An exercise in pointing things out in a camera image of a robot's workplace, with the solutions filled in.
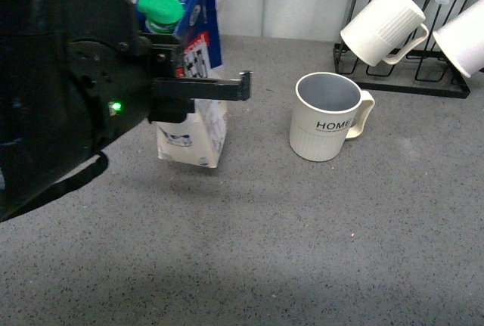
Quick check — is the black cable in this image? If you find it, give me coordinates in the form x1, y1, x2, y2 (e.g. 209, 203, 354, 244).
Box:
14, 151, 110, 216

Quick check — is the blue white milk carton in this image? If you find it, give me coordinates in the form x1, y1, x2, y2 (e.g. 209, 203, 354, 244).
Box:
157, 0, 228, 168

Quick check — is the cream HOME mug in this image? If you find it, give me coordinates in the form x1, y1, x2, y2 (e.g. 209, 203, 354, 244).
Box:
289, 72, 375, 162

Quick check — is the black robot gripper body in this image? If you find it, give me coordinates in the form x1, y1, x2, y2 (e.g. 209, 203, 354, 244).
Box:
1, 0, 194, 221

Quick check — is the white ribbed hanging mug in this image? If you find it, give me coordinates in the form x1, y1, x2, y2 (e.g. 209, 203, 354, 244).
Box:
340, 0, 430, 67

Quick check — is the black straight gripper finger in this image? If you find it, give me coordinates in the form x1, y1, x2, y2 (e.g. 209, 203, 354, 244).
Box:
153, 70, 253, 101

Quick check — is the black wire mug rack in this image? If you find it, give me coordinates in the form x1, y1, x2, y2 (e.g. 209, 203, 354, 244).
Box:
333, 0, 475, 98

